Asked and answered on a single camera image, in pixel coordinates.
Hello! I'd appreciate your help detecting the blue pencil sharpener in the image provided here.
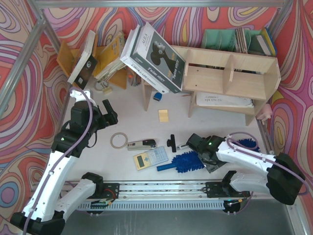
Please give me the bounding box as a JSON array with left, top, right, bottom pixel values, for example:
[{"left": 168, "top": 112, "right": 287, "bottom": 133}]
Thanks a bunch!
[{"left": 153, "top": 92, "right": 162, "bottom": 101}]

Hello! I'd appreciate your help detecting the white and black utility knife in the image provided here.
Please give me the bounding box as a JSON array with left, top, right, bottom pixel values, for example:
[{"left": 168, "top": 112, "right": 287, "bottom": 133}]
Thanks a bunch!
[{"left": 166, "top": 134, "right": 188, "bottom": 153}]

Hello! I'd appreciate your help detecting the white book black cover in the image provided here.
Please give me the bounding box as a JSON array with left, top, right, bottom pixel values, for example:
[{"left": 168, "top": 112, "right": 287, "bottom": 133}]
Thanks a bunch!
[{"left": 68, "top": 30, "right": 97, "bottom": 90}]

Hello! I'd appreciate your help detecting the yellow wooden book stand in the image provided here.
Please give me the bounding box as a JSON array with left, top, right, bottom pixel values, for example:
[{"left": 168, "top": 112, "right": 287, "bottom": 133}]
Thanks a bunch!
[{"left": 57, "top": 35, "right": 127, "bottom": 89}]

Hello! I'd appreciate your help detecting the pink pig toy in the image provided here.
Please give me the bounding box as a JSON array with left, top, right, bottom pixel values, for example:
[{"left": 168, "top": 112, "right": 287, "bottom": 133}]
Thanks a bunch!
[{"left": 256, "top": 103, "right": 272, "bottom": 122}]

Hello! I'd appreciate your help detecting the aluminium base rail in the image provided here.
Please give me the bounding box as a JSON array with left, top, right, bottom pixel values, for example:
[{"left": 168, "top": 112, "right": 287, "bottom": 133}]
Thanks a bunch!
[{"left": 88, "top": 180, "right": 249, "bottom": 201}]

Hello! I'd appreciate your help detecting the yellow books stack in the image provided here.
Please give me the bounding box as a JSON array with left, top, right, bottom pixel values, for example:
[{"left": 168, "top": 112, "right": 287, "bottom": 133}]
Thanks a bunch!
[{"left": 94, "top": 31, "right": 126, "bottom": 82}]

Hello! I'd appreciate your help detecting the wooden desktop bookshelf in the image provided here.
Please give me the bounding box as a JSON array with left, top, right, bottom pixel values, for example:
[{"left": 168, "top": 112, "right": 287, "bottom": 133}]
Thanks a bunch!
[{"left": 142, "top": 45, "right": 281, "bottom": 126}]

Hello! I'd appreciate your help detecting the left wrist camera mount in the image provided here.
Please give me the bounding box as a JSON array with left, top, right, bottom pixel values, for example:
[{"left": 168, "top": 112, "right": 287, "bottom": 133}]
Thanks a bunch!
[{"left": 69, "top": 90, "right": 96, "bottom": 106}]

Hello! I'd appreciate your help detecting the blue microfiber duster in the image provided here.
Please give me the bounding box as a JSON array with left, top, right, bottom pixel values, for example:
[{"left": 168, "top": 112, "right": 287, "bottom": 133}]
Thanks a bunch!
[{"left": 156, "top": 138, "right": 260, "bottom": 173}]

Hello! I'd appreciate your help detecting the white Chokladfabriken book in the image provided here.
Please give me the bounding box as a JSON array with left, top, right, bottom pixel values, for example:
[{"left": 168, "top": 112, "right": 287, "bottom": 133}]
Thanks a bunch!
[{"left": 120, "top": 25, "right": 170, "bottom": 94}]

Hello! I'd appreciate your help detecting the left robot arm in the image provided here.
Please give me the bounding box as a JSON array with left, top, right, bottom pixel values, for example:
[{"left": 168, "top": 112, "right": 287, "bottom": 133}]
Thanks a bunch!
[{"left": 10, "top": 99, "right": 118, "bottom": 235}]

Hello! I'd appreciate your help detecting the colored pencils cup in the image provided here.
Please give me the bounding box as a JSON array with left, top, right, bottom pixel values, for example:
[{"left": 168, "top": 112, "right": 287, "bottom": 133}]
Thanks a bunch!
[{"left": 126, "top": 67, "right": 141, "bottom": 87}]

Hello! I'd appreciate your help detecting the brass padlock with ring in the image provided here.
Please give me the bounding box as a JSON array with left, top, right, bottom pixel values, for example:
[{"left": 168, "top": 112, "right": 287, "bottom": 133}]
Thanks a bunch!
[{"left": 94, "top": 82, "right": 112, "bottom": 94}]

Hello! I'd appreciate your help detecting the white paper notebook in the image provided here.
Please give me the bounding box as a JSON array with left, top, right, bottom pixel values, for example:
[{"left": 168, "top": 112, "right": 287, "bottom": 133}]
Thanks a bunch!
[{"left": 196, "top": 92, "right": 254, "bottom": 108}]

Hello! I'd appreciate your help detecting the beige and black stapler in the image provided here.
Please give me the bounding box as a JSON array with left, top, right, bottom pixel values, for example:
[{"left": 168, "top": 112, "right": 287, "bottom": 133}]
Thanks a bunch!
[{"left": 127, "top": 139, "right": 157, "bottom": 151}]

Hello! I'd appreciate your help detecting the beige tape ring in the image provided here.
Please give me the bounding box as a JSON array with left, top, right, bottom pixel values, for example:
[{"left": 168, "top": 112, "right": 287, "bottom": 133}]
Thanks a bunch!
[{"left": 110, "top": 132, "right": 128, "bottom": 150}]

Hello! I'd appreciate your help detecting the Twins story dark book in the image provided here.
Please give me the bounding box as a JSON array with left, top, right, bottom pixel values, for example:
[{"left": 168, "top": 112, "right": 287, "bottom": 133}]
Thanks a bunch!
[{"left": 130, "top": 23, "right": 185, "bottom": 94}]

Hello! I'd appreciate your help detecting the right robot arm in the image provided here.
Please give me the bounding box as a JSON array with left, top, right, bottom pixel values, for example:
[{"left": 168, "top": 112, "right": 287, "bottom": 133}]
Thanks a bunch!
[{"left": 186, "top": 134, "right": 307, "bottom": 205}]

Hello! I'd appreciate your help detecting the blue and yellow book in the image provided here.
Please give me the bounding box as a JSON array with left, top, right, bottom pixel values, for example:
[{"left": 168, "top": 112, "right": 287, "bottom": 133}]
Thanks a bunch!
[{"left": 256, "top": 27, "right": 277, "bottom": 57}]

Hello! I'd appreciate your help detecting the yellow and blue calculator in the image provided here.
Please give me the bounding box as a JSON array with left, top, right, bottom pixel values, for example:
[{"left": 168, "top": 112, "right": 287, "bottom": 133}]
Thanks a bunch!
[{"left": 134, "top": 146, "right": 169, "bottom": 170}]

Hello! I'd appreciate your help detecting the teal file organizer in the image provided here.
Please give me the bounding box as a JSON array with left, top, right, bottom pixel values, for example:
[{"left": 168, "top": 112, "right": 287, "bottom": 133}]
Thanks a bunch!
[{"left": 201, "top": 29, "right": 271, "bottom": 56}]

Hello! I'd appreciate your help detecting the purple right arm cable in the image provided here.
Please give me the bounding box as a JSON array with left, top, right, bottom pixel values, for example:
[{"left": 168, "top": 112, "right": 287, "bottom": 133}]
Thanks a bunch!
[{"left": 226, "top": 132, "right": 309, "bottom": 195}]

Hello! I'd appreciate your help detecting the yellow sticky note pad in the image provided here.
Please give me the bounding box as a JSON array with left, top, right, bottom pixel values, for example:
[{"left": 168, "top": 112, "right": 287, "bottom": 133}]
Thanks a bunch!
[{"left": 158, "top": 109, "right": 169, "bottom": 122}]

